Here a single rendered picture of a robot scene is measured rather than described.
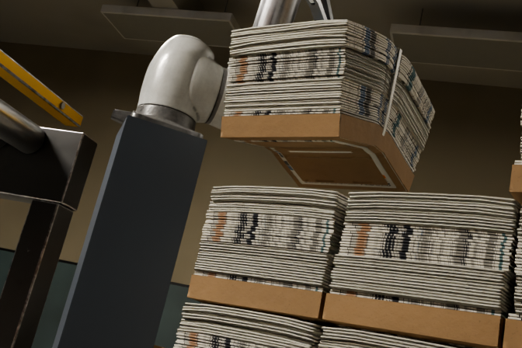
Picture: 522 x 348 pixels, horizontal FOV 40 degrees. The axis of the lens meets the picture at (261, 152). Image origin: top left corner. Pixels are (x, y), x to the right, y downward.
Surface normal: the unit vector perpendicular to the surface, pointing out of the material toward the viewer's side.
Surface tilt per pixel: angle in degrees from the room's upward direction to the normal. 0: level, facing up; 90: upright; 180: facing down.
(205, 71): 86
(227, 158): 90
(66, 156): 90
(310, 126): 107
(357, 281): 90
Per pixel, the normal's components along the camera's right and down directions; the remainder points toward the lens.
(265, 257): -0.54, -0.36
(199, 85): 0.37, -0.12
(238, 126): -0.61, -0.08
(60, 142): -0.25, -0.35
